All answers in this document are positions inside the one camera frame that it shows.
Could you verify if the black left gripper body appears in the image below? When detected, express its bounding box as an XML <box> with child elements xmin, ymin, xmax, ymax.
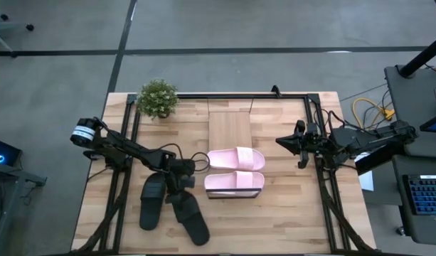
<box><xmin>166</xmin><ymin>159</ymin><xmax>196</xmax><ymax>195</ymax></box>

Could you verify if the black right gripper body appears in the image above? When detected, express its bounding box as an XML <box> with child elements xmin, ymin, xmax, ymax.
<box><xmin>295</xmin><ymin>119</ymin><xmax>324</xmax><ymax>169</ymax></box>

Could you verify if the black slide sandal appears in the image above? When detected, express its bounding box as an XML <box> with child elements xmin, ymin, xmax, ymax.
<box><xmin>171</xmin><ymin>191</ymin><xmax>211</xmax><ymax>246</ymax></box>
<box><xmin>139</xmin><ymin>173</ymin><xmax>168</xmax><ymax>231</ymax></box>

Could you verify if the pink slide sandal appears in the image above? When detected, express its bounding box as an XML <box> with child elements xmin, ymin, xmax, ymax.
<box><xmin>203</xmin><ymin>171</ymin><xmax>265</xmax><ymax>193</ymax></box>
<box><xmin>206</xmin><ymin>146</ymin><xmax>266</xmax><ymax>172</ymax></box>

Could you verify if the white paper sheet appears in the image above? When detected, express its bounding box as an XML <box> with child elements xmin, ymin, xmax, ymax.
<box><xmin>356</xmin><ymin>152</ymin><xmax>375</xmax><ymax>192</ymax></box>

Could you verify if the black stand bar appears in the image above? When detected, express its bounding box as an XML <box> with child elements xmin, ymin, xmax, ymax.
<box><xmin>355</xmin><ymin>137</ymin><xmax>405</xmax><ymax>176</ymax></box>

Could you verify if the small green potted plant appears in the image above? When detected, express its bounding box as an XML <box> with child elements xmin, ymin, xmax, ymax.
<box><xmin>135</xmin><ymin>78</ymin><xmax>179</xmax><ymax>119</ymax></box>

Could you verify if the grey desk with laptop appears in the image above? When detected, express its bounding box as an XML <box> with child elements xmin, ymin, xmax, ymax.
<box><xmin>383</xmin><ymin>65</ymin><xmax>436</xmax><ymax>159</ymax></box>

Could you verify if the backlit computer keyboard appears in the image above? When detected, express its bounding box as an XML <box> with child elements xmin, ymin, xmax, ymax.
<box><xmin>402</xmin><ymin>174</ymin><xmax>436</xmax><ymax>216</ymax></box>

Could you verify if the black pole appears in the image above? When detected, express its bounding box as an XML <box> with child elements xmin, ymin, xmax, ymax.
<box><xmin>397</xmin><ymin>33</ymin><xmax>436</xmax><ymax>78</ymax></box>

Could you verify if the grey desk with keyboard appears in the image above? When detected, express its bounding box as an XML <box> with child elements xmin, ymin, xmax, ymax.
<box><xmin>391</xmin><ymin>154</ymin><xmax>436</xmax><ymax>246</ymax></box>

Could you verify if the grey metal cart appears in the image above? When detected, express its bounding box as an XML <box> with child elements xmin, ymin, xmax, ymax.
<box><xmin>0</xmin><ymin>159</ymin><xmax>48</xmax><ymax>256</ymax></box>

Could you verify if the computer case with blue light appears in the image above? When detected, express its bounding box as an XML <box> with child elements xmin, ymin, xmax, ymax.
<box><xmin>0</xmin><ymin>137</ymin><xmax>21</xmax><ymax>167</ymax></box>

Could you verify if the office chair base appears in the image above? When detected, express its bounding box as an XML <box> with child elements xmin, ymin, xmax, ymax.
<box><xmin>0</xmin><ymin>0</ymin><xmax>36</xmax><ymax>58</ymax></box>

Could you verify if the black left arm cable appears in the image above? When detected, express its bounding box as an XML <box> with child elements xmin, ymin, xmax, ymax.
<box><xmin>159</xmin><ymin>143</ymin><xmax>211</xmax><ymax>174</ymax></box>

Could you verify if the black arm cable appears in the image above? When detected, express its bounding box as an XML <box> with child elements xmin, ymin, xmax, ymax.
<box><xmin>319</xmin><ymin>110</ymin><xmax>351</xmax><ymax>129</ymax></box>
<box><xmin>159</xmin><ymin>143</ymin><xmax>211</xmax><ymax>174</ymax></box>

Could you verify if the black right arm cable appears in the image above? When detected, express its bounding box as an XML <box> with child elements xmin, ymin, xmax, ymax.
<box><xmin>319</xmin><ymin>110</ymin><xmax>351</xmax><ymax>129</ymax></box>

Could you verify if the wooden shelf with black frame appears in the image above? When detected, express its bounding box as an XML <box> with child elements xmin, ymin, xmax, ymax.
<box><xmin>203</xmin><ymin>97</ymin><xmax>260</xmax><ymax>200</ymax></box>

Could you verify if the black aluminium table frame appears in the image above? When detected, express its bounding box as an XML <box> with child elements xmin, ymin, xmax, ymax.
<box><xmin>72</xmin><ymin>92</ymin><xmax>377</xmax><ymax>255</ymax></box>

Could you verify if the yellow cable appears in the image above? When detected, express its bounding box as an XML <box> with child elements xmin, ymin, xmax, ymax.
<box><xmin>351</xmin><ymin>97</ymin><xmax>395</xmax><ymax>129</ymax></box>

